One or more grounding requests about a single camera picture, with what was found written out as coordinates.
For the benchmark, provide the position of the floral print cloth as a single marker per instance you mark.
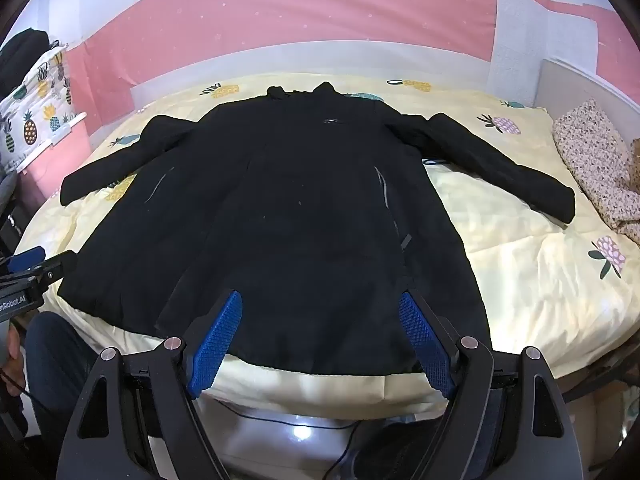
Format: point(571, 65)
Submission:
point(590, 160)

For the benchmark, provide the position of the person's leg in jeans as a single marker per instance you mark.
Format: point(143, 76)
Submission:
point(55, 360)

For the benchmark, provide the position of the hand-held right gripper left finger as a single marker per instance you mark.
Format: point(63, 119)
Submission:
point(216, 345)

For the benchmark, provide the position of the black bag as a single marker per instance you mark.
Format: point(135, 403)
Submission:
point(25, 47)

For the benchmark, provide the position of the yellow pineapple print blanket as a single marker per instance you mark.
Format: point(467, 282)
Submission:
point(525, 270)

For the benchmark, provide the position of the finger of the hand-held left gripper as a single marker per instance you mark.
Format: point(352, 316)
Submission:
point(57, 264)
point(25, 258)

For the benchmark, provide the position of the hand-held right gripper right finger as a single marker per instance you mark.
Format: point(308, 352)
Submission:
point(425, 345)

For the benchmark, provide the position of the pineapple print fabric organizer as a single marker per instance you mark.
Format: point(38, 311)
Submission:
point(30, 110)

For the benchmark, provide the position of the grey bed headboard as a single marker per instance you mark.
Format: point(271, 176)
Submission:
point(575, 85)

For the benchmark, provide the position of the black coat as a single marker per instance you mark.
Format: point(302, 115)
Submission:
point(300, 210)

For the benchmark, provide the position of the person's left hand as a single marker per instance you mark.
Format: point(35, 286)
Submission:
point(10, 355)

